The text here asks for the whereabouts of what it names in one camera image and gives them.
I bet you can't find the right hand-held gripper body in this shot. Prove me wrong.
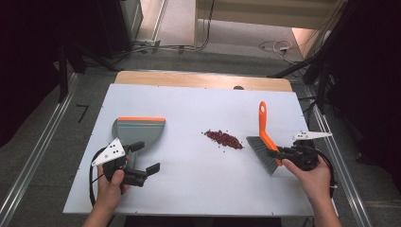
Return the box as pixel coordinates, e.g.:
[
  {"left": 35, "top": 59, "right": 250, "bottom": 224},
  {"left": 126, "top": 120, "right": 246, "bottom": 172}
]
[{"left": 278, "top": 131, "right": 333, "bottom": 171}]

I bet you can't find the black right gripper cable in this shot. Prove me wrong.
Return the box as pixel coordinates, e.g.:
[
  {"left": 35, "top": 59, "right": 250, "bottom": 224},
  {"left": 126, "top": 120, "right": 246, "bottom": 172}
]
[{"left": 311, "top": 145, "right": 339, "bottom": 193}]

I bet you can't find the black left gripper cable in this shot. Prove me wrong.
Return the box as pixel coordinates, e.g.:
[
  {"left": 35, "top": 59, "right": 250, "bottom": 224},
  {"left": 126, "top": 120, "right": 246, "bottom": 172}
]
[{"left": 89, "top": 146, "right": 109, "bottom": 208}]

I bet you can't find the bundle of floor cables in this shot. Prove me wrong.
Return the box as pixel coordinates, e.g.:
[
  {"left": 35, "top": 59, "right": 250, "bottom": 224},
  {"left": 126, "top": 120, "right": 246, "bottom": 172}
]
[{"left": 119, "top": 0, "right": 217, "bottom": 56}]

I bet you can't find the white board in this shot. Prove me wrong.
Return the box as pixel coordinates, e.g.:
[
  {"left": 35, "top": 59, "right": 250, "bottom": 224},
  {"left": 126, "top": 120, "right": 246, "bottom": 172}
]
[{"left": 61, "top": 83, "right": 339, "bottom": 218}]

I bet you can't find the beige wooden shelf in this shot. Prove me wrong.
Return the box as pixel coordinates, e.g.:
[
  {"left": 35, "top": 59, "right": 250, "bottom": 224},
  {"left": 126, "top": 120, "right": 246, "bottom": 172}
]
[{"left": 193, "top": 0, "right": 348, "bottom": 60}]

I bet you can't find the black metal stand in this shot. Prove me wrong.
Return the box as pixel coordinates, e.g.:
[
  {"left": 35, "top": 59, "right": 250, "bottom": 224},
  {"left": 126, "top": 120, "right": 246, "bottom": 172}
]
[
  {"left": 268, "top": 46, "right": 334, "bottom": 115},
  {"left": 56, "top": 39, "right": 122, "bottom": 104}
]

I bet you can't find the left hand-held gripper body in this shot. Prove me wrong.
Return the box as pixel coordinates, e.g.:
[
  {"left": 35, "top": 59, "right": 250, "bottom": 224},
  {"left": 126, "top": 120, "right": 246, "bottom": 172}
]
[{"left": 91, "top": 137, "right": 148, "bottom": 188}]

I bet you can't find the heap of red beans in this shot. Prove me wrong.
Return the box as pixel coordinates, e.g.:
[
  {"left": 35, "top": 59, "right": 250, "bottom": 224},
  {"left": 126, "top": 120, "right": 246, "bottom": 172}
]
[{"left": 203, "top": 129, "right": 244, "bottom": 152}]

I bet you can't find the grey dustpan with orange edge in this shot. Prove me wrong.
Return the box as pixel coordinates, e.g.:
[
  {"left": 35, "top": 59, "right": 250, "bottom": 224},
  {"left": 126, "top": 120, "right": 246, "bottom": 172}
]
[{"left": 112, "top": 116, "right": 166, "bottom": 168}]

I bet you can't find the black curtain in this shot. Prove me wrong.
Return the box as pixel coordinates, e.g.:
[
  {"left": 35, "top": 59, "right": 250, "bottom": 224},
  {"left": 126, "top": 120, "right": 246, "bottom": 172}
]
[
  {"left": 327, "top": 0, "right": 401, "bottom": 178},
  {"left": 0, "top": 0, "right": 69, "bottom": 149}
]

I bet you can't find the aluminium floor rail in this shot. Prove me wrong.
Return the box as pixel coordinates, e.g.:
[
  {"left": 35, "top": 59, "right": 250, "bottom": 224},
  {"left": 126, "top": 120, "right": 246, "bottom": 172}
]
[
  {"left": 303, "top": 86, "right": 375, "bottom": 227},
  {"left": 0, "top": 73, "right": 80, "bottom": 227}
]

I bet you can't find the white cable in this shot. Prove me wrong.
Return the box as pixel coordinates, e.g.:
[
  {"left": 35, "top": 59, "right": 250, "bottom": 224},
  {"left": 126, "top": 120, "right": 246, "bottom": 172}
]
[{"left": 258, "top": 40, "right": 295, "bottom": 63}]

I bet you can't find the orange brush with grey bristles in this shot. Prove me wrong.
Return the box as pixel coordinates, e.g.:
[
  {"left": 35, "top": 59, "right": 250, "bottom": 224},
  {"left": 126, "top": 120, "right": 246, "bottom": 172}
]
[{"left": 245, "top": 100, "right": 285, "bottom": 175}]

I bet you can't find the dark cabinet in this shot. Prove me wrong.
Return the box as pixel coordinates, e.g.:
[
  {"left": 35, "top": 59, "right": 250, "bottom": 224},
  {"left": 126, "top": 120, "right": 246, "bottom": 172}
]
[{"left": 96, "top": 0, "right": 144, "bottom": 60}]

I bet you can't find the person's right hand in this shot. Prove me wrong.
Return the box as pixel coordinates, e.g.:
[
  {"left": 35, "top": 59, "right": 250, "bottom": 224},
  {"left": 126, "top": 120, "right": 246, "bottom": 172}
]
[{"left": 281, "top": 155, "right": 332, "bottom": 206}]

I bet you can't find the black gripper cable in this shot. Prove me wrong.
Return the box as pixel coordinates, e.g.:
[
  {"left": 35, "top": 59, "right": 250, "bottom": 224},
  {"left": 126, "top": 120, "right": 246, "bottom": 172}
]
[
  {"left": 89, "top": 146, "right": 109, "bottom": 208},
  {"left": 311, "top": 145, "right": 339, "bottom": 193}
]

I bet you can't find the wooden table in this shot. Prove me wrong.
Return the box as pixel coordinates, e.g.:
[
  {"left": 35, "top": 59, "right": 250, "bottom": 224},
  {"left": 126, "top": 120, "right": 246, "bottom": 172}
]
[{"left": 113, "top": 70, "right": 293, "bottom": 93}]

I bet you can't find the person's left hand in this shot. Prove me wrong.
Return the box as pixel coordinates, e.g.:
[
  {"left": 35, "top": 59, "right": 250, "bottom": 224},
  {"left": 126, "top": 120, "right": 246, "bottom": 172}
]
[{"left": 94, "top": 164, "right": 131, "bottom": 209}]

